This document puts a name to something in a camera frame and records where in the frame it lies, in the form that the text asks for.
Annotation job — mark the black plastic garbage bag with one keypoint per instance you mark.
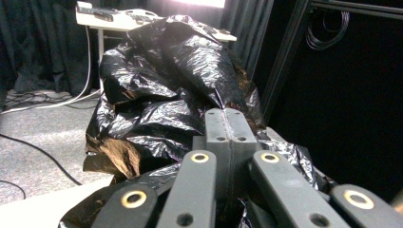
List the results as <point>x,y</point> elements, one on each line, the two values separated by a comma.
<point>164,79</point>

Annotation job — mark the black metal frame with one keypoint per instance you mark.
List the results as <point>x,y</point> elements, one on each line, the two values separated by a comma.
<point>285,57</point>

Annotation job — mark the white table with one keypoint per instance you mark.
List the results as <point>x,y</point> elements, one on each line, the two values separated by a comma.
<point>126,22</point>

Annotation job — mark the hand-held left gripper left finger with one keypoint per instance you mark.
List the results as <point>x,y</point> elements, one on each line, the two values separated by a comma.
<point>218,133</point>

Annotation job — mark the black device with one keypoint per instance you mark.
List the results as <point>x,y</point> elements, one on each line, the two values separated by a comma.
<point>98,13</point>

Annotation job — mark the bright screen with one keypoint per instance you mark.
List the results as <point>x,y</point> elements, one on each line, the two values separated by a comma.
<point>202,2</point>

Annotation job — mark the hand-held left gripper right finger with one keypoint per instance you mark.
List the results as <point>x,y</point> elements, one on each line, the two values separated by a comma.
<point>240,136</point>

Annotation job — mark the dark curtain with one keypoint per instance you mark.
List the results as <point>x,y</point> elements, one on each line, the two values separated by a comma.
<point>38,44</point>
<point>247,31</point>

